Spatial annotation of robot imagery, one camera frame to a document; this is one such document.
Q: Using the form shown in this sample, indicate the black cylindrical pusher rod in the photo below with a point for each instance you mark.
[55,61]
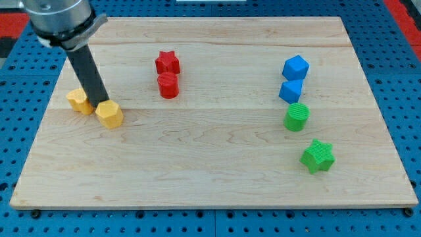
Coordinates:
[86,70]

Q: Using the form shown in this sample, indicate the yellow hexagon block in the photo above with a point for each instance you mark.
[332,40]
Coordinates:
[109,114]

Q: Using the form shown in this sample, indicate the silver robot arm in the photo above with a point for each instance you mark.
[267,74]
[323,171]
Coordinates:
[69,24]

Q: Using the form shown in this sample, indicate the red circle block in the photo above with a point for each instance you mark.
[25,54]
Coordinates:
[168,85]

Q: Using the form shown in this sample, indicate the green circle block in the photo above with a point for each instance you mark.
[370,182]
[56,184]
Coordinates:
[296,117]

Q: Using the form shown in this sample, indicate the yellow heart block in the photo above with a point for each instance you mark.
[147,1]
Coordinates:
[79,101]

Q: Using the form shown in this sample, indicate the red star block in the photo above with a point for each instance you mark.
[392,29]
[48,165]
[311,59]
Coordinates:
[167,61]

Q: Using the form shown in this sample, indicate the wooden board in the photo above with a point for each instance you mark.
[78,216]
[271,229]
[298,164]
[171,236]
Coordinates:
[221,143]

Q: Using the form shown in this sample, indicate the blue triangle block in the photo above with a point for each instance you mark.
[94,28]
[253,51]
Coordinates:
[290,91]

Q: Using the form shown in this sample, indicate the blue cube block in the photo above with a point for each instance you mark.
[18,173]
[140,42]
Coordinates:
[295,68]

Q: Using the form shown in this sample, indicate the green star block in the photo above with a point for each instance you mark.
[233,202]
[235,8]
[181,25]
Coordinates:
[318,156]

